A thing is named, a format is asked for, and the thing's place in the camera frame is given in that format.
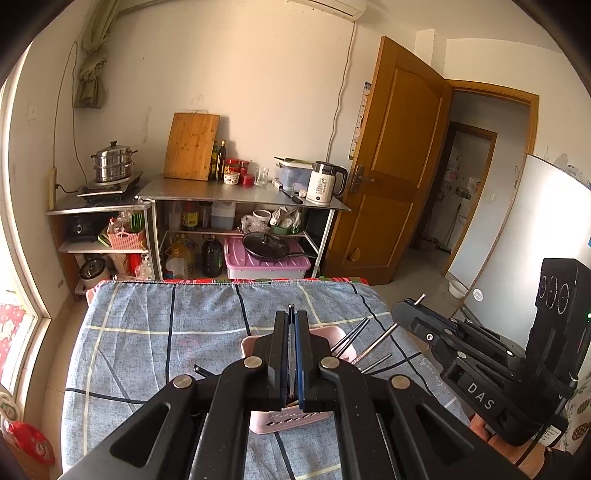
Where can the dark oil jug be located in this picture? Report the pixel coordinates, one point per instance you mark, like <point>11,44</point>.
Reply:
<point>212,258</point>

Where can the black induction cooker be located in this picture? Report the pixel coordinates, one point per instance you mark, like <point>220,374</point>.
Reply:
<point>111,188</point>

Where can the small steel shelf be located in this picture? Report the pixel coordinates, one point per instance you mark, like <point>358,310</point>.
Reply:
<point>92,210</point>

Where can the beige power strip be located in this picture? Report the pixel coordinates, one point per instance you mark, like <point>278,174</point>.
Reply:
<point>52,189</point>

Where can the wooden door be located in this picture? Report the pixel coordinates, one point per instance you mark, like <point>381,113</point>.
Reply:
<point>397,161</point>

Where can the crumpled plastic bags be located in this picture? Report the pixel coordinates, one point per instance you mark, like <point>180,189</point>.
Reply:
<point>286,219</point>

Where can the pink woven basket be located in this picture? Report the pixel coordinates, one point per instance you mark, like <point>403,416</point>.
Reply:
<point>127,240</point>

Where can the brown sauce bottle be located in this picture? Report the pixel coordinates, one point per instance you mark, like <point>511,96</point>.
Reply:
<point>189,217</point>

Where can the white refrigerator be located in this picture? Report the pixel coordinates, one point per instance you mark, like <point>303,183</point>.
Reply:
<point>521,240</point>

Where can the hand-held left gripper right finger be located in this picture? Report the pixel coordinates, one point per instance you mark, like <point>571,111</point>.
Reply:
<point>302,364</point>

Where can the clear plastic lidded container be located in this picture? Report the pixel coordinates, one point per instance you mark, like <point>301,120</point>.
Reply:
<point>293,177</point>

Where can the clear glass cup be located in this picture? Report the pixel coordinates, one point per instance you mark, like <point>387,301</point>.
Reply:
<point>261,177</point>

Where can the green white packet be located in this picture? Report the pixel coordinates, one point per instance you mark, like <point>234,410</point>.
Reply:
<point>8,406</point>

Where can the black chopstick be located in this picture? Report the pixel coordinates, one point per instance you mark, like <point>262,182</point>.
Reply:
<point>348,336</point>
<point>291,308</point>
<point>203,370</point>
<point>355,338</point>

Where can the yellow oil jug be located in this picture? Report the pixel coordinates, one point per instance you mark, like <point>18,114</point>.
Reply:
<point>178,258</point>

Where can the small red jar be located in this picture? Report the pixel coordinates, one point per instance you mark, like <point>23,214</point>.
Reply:
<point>247,180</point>

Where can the pink plastic utensil basket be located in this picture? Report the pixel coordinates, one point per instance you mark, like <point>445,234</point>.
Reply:
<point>286,422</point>

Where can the dark glass bottle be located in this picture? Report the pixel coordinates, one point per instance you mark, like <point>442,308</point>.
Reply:
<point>222,161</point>

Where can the narrow wall calendar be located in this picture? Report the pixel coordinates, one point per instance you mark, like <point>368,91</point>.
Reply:
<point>362,115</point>

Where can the hanging olive cloth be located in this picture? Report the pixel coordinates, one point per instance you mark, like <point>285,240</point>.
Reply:
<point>92,78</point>

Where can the silver metal chopstick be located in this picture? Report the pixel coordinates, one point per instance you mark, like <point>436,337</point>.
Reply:
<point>376,363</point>
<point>376,344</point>

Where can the dotted white cloth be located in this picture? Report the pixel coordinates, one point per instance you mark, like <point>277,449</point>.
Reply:
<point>579,415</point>

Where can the black kitchen appliance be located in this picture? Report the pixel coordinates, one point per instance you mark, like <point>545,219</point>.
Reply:
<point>78,228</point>

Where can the red plastic bag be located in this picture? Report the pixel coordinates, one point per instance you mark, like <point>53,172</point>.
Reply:
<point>30,443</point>

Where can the translucent white canister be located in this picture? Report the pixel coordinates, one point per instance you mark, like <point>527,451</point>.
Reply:
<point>223,217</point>

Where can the white floor bowl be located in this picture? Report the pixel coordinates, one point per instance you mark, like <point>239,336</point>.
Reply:
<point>457,288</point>

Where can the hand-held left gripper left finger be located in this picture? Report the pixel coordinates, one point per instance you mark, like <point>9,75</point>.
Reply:
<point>279,360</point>

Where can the wooden door frame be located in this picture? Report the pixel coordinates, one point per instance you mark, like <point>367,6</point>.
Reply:
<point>494,87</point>

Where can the black frying pan with lid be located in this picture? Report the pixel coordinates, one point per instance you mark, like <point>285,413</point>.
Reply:
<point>268,247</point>

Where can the bamboo cutting board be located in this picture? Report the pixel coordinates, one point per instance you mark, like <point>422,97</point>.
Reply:
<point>191,147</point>

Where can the pink storage box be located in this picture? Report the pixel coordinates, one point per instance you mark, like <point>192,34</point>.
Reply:
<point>240,263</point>

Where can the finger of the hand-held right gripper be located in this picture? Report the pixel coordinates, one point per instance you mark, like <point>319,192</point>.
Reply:
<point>471,376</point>
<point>415,318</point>

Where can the white air conditioner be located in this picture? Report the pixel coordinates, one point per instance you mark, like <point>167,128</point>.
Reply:
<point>337,8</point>

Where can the person's right hand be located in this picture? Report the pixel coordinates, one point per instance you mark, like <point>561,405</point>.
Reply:
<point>498,443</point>

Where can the red lidded jar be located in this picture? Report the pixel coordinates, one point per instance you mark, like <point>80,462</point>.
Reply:
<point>232,177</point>

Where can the stainless steel table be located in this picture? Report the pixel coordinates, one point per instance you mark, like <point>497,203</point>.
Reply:
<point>207,190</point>

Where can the red patterned rug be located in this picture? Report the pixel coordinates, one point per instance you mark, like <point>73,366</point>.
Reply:
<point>11,332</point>

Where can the white electric kettle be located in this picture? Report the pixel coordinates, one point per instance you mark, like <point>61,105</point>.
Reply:
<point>321,184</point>

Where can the green oil bottle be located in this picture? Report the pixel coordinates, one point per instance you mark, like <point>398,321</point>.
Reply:
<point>214,164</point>

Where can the stainless steel steamer pot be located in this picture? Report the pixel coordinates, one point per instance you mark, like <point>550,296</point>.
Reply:
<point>113,164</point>

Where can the white window frame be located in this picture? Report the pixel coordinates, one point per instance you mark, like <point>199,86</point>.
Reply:
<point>18,207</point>

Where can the rice cooker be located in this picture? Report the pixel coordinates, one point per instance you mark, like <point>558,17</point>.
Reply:
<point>92,274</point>

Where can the blue plaid tablecloth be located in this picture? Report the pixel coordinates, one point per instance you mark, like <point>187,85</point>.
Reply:
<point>138,350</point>

